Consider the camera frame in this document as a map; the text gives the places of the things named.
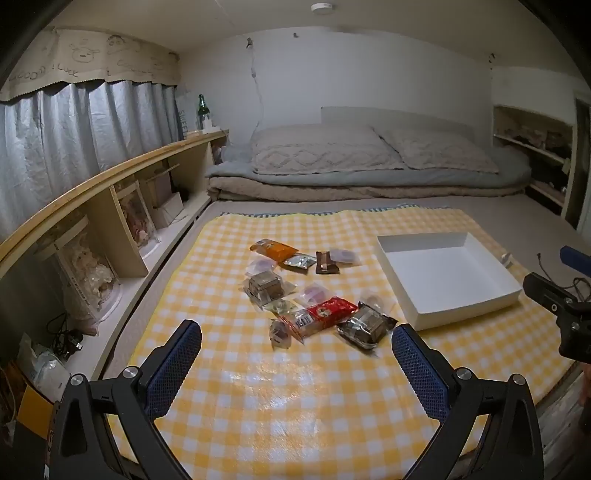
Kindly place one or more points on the white wall shelf niche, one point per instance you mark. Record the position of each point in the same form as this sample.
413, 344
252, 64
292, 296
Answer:
531, 138

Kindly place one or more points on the grey duvet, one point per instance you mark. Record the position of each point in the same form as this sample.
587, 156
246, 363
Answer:
369, 177

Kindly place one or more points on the orange snack packet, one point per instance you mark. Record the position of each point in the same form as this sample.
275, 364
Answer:
274, 249

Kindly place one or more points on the white plastic bag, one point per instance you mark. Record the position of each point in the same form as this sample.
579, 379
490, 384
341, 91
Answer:
41, 369

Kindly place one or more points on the white round candy packet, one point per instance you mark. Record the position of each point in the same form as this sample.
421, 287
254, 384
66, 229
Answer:
375, 302

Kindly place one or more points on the small white box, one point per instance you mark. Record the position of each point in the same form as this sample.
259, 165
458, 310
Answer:
211, 125

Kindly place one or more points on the green white candy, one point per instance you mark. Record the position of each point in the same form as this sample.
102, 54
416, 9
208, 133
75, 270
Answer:
281, 308

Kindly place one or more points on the silver green snack packet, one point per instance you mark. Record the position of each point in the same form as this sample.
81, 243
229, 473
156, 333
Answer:
299, 262

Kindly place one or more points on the small dark candy packet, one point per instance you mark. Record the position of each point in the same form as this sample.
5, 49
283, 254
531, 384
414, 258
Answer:
278, 334

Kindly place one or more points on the yellow envelope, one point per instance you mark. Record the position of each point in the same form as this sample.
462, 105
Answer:
32, 406

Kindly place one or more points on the white cardboard box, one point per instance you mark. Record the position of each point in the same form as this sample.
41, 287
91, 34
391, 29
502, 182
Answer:
443, 277

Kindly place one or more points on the framed plush toy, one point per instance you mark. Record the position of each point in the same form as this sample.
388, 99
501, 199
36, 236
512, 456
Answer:
136, 217

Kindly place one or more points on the yellow checkered mat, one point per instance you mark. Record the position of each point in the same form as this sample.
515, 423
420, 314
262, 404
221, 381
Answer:
277, 406

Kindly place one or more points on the long wooden shelf unit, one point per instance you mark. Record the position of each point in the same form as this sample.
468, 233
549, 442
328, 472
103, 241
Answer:
138, 154

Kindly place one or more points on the beige printed valance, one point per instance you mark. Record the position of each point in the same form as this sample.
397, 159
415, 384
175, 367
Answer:
92, 55

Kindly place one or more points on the beige textured pillow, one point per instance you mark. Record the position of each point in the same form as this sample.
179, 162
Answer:
318, 150
443, 150

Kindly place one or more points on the white smoke detector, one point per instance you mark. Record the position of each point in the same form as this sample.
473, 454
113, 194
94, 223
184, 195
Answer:
322, 7

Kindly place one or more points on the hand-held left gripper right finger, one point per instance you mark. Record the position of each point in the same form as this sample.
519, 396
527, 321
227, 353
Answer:
418, 369

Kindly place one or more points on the green glass bottle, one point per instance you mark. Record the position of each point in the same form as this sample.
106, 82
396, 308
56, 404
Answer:
202, 113

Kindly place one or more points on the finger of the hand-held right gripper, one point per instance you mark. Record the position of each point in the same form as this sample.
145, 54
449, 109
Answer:
577, 261
547, 288

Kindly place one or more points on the plush toy in clear dome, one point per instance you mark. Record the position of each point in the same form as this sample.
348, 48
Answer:
87, 277

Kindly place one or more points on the white storage box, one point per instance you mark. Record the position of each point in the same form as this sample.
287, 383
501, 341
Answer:
168, 210

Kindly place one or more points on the grey curtain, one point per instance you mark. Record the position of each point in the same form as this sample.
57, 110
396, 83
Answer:
69, 134

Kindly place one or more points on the pink round candy packet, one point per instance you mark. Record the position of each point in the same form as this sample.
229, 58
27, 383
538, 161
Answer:
314, 293

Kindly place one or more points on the red snack packet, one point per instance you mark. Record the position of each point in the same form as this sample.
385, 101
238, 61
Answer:
328, 313

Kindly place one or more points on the clear brownie pack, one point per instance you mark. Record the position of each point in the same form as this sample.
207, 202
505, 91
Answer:
267, 286
364, 327

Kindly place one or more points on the brown chocolate packet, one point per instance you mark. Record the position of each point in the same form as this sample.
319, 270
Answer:
325, 263

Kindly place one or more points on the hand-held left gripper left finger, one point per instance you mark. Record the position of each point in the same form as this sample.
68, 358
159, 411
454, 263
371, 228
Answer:
171, 369

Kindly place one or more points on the wooden box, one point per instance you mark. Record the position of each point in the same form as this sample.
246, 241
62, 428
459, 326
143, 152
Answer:
159, 184

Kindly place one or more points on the silver wrapper on cloth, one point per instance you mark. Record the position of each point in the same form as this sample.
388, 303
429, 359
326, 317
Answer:
508, 260

